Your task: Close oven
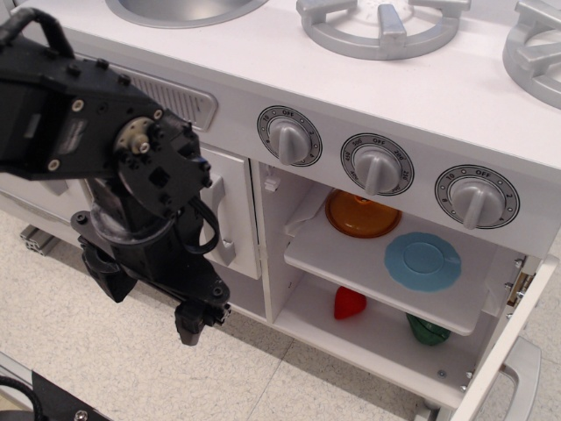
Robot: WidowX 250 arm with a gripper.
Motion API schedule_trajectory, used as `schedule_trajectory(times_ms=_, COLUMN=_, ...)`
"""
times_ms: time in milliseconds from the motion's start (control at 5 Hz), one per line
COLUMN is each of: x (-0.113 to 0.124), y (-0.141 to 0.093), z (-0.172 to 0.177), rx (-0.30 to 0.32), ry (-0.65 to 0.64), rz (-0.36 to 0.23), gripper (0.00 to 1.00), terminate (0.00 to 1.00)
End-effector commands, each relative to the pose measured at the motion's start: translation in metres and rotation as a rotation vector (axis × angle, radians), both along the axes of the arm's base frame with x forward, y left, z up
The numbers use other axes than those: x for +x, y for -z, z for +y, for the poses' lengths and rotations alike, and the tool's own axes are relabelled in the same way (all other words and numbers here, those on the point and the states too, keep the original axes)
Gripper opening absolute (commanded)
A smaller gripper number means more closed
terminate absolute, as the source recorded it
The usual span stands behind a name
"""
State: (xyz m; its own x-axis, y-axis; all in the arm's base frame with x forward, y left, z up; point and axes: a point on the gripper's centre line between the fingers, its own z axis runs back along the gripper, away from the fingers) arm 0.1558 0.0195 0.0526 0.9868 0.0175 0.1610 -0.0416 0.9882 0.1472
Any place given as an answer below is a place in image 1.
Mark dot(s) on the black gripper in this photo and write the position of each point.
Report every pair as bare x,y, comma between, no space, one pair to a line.
116,259

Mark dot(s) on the white oven door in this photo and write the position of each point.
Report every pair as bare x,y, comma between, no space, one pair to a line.
489,369

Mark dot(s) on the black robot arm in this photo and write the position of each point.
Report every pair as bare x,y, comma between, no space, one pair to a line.
63,118

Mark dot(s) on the white oven shelf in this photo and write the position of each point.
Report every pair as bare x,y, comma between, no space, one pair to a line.
318,248

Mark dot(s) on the white cabinet door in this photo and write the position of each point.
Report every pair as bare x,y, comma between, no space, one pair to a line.
235,171

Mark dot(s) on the grey vent grille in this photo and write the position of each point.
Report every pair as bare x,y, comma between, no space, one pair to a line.
193,105

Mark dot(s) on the red toy pepper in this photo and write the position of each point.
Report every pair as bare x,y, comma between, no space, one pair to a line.
348,303

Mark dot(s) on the grey left stove knob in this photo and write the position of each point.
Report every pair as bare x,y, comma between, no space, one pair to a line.
289,136

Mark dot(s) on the grey stove knob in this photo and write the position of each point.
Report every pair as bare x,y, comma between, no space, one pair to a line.
289,136
377,164
477,197

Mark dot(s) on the orange plastic bowl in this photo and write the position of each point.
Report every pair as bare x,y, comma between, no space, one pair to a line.
358,217

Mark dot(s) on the white toy kitchen unit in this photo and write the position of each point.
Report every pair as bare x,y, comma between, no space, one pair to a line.
282,355

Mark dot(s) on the grey middle stove knob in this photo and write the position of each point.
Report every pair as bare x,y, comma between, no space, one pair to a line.
377,164

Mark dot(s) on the light blue plate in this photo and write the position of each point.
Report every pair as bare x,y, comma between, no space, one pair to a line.
422,262

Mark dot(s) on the silver sink basin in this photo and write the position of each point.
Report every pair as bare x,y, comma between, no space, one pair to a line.
178,14

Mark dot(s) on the green toy vegetable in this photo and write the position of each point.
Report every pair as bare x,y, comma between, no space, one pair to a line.
426,332

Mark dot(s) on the grey right stove knob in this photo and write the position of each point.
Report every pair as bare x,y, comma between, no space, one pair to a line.
477,197

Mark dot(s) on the grey left burner grate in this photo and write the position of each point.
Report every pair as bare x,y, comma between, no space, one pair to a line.
381,30

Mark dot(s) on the grey burner grate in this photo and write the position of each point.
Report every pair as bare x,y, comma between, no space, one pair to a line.
529,65
381,30

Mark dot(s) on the grey right burner grate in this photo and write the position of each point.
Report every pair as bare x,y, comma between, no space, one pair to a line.
529,65

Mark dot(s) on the grey cabinet door handle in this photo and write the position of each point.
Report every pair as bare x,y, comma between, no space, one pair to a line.
215,197

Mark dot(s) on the aluminium frame foot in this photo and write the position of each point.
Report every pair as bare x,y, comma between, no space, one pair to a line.
38,241

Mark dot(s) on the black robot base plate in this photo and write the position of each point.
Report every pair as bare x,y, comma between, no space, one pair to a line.
48,401

